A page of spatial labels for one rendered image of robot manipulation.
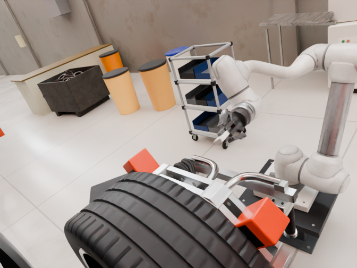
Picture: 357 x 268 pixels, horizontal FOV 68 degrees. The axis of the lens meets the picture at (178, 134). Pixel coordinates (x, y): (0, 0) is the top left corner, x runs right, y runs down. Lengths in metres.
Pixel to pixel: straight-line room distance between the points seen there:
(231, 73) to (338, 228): 1.33
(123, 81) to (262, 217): 3.90
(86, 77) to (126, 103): 1.16
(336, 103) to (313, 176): 0.39
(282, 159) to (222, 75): 0.71
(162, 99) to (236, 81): 3.05
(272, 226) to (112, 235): 0.33
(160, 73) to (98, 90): 1.81
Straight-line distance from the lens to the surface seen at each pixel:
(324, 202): 1.78
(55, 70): 6.45
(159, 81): 4.00
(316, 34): 4.38
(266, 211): 0.61
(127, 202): 0.64
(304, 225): 1.66
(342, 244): 1.99
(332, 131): 1.53
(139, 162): 0.83
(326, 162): 1.55
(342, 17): 3.52
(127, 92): 4.39
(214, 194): 0.67
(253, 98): 1.12
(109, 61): 6.23
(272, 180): 0.84
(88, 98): 5.29
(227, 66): 1.11
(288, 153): 1.62
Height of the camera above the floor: 1.57
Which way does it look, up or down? 28 degrees down
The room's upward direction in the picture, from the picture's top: 17 degrees counter-clockwise
